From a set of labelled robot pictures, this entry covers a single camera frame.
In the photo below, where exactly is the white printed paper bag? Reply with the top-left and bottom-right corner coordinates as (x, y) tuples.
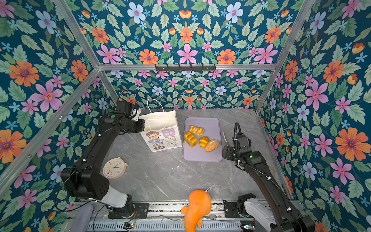
(139, 99), (182, 152)

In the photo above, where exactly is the yellow loaf fake bread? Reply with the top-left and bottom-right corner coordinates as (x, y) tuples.
(184, 132), (198, 148)

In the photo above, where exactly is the perforated metal cable tray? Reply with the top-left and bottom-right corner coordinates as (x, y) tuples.
(87, 221), (242, 232)

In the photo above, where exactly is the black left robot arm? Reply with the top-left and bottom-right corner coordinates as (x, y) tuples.
(60, 100), (145, 212)

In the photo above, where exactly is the orange plush toy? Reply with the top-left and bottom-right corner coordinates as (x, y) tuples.
(181, 190), (212, 232)

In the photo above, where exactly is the black hook rail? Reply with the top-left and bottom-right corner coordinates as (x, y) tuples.
(155, 64), (216, 72)

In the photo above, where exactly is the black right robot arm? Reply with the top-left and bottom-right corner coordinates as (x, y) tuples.
(222, 122), (315, 232)

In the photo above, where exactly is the twisted braided fake bread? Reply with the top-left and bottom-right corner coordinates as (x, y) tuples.
(189, 125), (204, 136)

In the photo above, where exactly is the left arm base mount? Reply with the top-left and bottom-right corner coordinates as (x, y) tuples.
(108, 203), (149, 219)

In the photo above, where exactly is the round beige analog clock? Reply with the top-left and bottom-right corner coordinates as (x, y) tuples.
(102, 157), (128, 179)

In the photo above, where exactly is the small round striped bread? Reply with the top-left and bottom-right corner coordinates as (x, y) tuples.
(199, 136), (210, 148)

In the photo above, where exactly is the lilac rectangular tray mat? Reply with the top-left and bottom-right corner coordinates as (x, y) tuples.
(183, 117), (222, 162)

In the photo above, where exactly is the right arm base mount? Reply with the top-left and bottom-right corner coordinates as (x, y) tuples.
(222, 200), (248, 218)

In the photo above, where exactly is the oval brown fake bread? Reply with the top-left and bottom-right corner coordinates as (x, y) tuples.
(205, 140), (220, 152)

